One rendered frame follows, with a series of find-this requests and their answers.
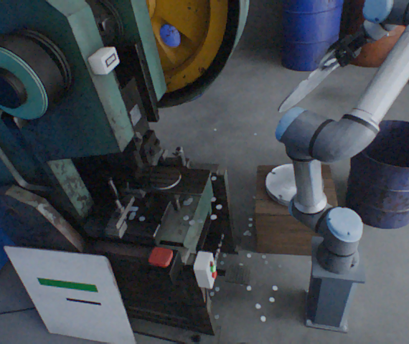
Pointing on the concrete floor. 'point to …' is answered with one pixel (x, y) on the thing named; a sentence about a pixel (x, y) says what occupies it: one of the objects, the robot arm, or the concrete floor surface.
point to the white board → (73, 293)
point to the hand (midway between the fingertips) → (323, 67)
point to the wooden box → (294, 240)
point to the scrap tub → (392, 174)
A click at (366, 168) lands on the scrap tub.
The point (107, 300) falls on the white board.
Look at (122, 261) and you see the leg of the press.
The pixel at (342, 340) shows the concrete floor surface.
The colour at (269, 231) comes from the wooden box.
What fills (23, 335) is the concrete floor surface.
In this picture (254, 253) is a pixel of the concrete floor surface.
